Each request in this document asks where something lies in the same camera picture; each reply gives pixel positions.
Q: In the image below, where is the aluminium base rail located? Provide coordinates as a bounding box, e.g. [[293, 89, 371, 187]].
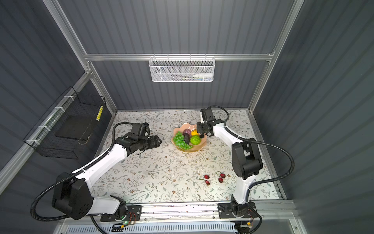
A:
[[58, 200, 293, 226]]

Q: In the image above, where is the green bumpy fake fruit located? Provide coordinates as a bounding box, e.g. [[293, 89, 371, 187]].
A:
[[190, 135, 201, 145]]

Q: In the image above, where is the dark fake avocado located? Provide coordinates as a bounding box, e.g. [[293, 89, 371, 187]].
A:
[[183, 135, 190, 145]]

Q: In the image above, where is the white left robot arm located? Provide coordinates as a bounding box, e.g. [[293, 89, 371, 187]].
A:
[[52, 123, 162, 221]]

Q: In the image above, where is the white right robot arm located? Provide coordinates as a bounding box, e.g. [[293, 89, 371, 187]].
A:
[[197, 121, 263, 217]]

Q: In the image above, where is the white wire mesh basket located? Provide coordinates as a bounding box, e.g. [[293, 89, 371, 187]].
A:
[[149, 56, 216, 82]]

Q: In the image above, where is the yellow fake lemon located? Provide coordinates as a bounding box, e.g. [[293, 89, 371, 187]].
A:
[[191, 130, 200, 137]]

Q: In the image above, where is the green fake grape bunch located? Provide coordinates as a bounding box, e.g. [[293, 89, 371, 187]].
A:
[[172, 131, 193, 150]]

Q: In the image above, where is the black corrugated right cable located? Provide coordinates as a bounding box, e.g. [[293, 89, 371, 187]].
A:
[[208, 105, 295, 234]]

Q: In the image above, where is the black wire basket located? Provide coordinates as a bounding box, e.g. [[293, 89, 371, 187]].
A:
[[23, 89, 107, 160]]

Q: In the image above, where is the red fake cherry pair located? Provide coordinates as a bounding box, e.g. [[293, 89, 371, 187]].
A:
[[199, 175, 210, 186], [216, 172, 226, 183]]

